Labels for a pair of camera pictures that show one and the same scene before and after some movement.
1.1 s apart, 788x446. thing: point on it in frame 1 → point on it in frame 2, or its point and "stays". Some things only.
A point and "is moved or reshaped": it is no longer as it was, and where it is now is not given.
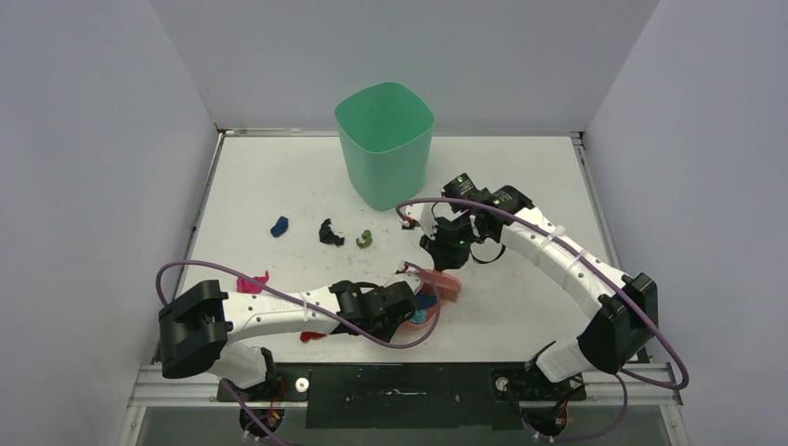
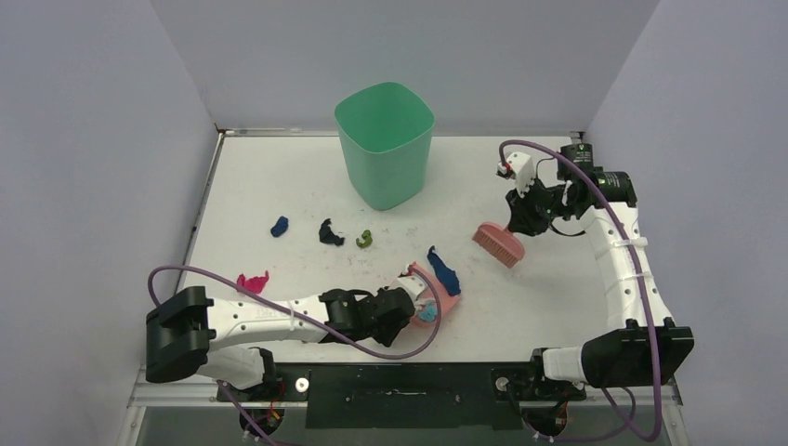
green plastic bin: (385, 130) stays
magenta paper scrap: (248, 287) stays
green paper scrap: (366, 234) stays
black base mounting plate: (407, 395) stays
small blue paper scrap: (281, 226) stays
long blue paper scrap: (425, 300) → (447, 278)
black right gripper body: (443, 247) → (525, 213)
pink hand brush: (445, 286) is moved or reshaped
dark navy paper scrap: (327, 235) stays
